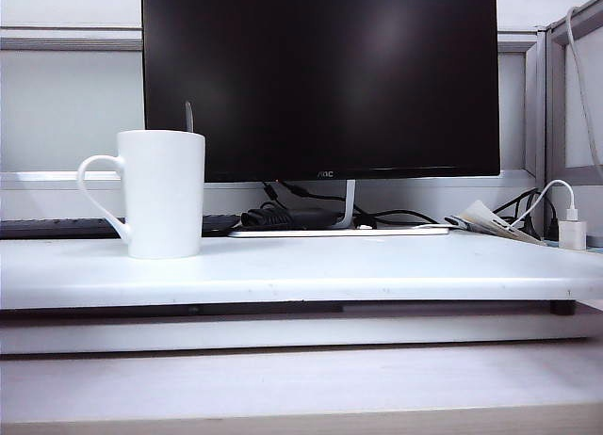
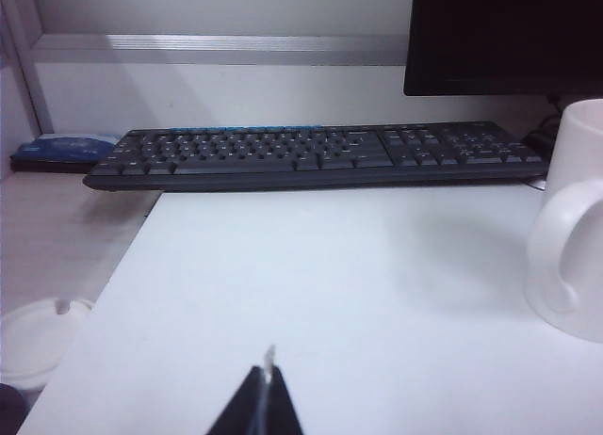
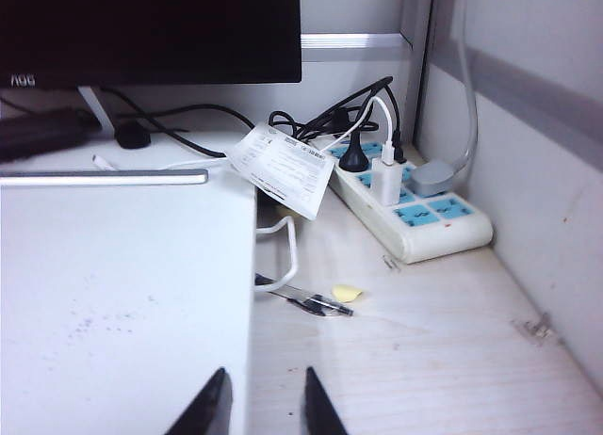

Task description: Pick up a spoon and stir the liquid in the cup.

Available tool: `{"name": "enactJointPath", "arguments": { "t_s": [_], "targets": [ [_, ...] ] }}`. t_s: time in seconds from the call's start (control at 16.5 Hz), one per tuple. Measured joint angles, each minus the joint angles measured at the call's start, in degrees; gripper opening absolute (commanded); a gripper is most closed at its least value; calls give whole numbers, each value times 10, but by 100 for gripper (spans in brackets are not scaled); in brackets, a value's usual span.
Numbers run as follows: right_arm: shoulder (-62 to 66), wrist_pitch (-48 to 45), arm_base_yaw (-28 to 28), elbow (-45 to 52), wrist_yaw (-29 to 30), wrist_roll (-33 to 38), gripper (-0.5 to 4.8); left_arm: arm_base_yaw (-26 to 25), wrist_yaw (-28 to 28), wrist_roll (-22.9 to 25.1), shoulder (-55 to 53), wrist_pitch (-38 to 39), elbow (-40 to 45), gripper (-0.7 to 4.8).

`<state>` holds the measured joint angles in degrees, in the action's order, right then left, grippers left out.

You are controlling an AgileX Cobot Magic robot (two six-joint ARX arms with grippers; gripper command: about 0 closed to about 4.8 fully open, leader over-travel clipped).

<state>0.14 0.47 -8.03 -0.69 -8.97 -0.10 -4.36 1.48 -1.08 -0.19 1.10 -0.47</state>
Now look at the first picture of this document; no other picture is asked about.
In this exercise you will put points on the black AOC computer monitor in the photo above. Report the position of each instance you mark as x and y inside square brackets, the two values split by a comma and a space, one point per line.
[330, 77]

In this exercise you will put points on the black rubber foot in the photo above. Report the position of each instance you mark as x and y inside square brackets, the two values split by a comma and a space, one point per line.
[563, 308]

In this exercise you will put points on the white USB charger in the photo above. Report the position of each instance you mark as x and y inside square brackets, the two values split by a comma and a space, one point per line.
[573, 235]

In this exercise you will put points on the white monitor stand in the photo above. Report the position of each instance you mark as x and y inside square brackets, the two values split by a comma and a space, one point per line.
[350, 204]

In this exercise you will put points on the grey framed side partition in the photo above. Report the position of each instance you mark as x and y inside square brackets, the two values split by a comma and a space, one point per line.
[556, 124]

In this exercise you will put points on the white raised platform board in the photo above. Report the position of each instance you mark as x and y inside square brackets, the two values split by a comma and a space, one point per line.
[330, 265]

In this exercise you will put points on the black power adapter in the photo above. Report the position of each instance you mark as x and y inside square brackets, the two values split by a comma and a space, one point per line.
[282, 217]

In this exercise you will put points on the white ceramic mug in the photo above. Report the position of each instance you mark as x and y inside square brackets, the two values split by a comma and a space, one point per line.
[160, 195]

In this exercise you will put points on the black keyboard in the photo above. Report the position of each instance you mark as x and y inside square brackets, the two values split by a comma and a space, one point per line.
[47, 228]

